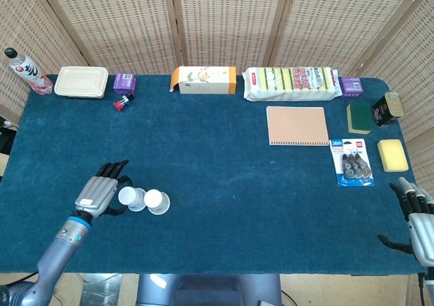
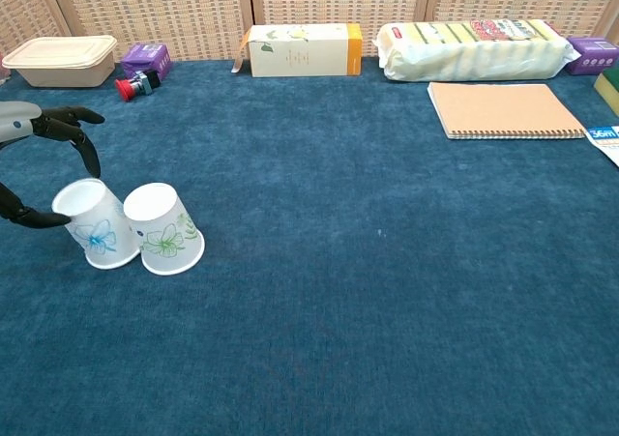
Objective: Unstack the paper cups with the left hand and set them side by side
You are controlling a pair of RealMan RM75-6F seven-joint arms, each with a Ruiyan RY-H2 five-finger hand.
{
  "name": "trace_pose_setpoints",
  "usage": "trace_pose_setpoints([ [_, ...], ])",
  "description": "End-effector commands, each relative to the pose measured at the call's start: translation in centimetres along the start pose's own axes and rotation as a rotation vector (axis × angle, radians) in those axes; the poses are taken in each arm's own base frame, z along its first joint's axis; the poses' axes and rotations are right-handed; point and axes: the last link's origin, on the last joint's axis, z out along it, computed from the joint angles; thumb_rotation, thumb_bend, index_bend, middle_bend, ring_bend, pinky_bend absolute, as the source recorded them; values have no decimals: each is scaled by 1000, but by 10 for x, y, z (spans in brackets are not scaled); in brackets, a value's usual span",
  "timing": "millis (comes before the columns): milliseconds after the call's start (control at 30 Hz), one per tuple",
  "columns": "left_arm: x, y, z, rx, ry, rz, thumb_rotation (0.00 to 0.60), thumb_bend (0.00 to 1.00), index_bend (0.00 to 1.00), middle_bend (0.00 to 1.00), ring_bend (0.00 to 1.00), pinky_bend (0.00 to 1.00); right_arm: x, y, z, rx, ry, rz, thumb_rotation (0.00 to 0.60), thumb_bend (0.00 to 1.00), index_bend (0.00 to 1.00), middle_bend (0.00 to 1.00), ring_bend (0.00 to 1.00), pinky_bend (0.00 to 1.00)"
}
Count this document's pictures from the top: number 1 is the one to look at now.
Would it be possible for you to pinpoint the small red black stamp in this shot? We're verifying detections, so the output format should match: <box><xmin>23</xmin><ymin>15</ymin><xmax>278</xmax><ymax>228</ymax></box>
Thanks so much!
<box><xmin>113</xmin><ymin>94</ymin><xmax>136</xmax><ymax>112</ymax></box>

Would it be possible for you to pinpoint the shiny metal table leg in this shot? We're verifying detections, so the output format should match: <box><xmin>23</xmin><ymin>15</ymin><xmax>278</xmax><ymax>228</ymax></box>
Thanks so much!
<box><xmin>82</xmin><ymin>273</ymin><xmax>123</xmax><ymax>306</ymax></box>

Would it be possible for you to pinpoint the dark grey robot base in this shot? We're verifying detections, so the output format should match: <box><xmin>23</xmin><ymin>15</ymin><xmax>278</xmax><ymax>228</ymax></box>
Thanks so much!
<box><xmin>135</xmin><ymin>273</ymin><xmax>283</xmax><ymax>306</ymax></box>

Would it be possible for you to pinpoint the blue correction tape pack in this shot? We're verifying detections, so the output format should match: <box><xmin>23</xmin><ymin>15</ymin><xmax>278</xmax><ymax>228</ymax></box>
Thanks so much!
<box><xmin>329</xmin><ymin>138</ymin><xmax>376</xmax><ymax>187</ymax></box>

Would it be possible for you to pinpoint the bamboo folding screen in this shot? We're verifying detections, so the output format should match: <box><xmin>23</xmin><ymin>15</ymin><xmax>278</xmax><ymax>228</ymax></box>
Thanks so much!
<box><xmin>0</xmin><ymin>0</ymin><xmax>434</xmax><ymax>189</ymax></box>

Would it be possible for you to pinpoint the black tin with gold lid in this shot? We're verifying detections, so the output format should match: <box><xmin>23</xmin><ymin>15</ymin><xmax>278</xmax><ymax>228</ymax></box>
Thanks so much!
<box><xmin>371</xmin><ymin>91</ymin><xmax>406</xmax><ymax>128</ymax></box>

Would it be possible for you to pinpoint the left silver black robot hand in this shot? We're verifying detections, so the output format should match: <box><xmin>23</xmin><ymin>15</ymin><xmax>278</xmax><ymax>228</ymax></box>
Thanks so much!
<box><xmin>74</xmin><ymin>159</ymin><xmax>134</xmax><ymax>219</ymax></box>

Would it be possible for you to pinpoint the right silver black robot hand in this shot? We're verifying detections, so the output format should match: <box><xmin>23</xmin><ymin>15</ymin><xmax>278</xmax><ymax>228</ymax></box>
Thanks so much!
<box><xmin>377</xmin><ymin>176</ymin><xmax>434</xmax><ymax>270</ymax></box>

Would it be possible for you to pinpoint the green yellow scouring sponge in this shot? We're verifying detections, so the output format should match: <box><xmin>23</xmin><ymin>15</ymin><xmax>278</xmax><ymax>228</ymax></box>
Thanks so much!
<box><xmin>346</xmin><ymin>102</ymin><xmax>374</xmax><ymax>135</ymax></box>

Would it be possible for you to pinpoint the beige lidded lunch box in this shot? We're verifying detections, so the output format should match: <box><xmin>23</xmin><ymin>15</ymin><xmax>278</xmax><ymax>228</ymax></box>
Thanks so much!
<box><xmin>54</xmin><ymin>66</ymin><xmax>110</xmax><ymax>100</ymax></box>

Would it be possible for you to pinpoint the pack of yellow green sponges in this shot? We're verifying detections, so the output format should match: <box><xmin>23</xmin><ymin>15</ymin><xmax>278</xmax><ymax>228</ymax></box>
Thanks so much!
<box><xmin>243</xmin><ymin>66</ymin><xmax>342</xmax><ymax>102</ymax></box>

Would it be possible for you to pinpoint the white paper cup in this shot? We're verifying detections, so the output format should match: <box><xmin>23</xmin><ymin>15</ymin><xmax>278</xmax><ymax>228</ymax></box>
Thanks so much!
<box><xmin>143</xmin><ymin>189</ymin><xmax>171</xmax><ymax>216</ymax></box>
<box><xmin>117</xmin><ymin>185</ymin><xmax>147</xmax><ymax>212</ymax></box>

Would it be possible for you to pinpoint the purple box with label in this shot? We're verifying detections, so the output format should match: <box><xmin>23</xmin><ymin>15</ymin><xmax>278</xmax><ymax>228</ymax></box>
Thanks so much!
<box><xmin>339</xmin><ymin>76</ymin><xmax>365</xmax><ymax>98</ymax></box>

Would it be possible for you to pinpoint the blue table cloth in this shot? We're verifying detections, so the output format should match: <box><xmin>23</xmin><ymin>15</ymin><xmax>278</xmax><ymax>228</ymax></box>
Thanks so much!
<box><xmin>0</xmin><ymin>74</ymin><xmax>427</xmax><ymax>275</ymax></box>

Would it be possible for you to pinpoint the clear plastic drink bottle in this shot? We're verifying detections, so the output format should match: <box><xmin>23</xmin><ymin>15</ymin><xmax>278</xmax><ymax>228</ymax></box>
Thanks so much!
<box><xmin>3</xmin><ymin>47</ymin><xmax>54</xmax><ymax>96</ymax></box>

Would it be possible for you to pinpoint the purple box with barcode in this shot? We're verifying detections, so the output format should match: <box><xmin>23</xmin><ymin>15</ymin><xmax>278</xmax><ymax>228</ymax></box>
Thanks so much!
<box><xmin>113</xmin><ymin>73</ymin><xmax>137</xmax><ymax>95</ymax></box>

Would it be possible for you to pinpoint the orange white floral carton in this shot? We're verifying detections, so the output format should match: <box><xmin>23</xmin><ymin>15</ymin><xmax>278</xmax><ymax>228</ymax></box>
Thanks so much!
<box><xmin>168</xmin><ymin>65</ymin><xmax>237</xmax><ymax>96</ymax></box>

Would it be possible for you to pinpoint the orange spiral notebook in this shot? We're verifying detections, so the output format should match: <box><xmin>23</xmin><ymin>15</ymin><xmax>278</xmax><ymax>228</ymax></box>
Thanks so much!
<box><xmin>266</xmin><ymin>106</ymin><xmax>330</xmax><ymax>147</ymax></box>

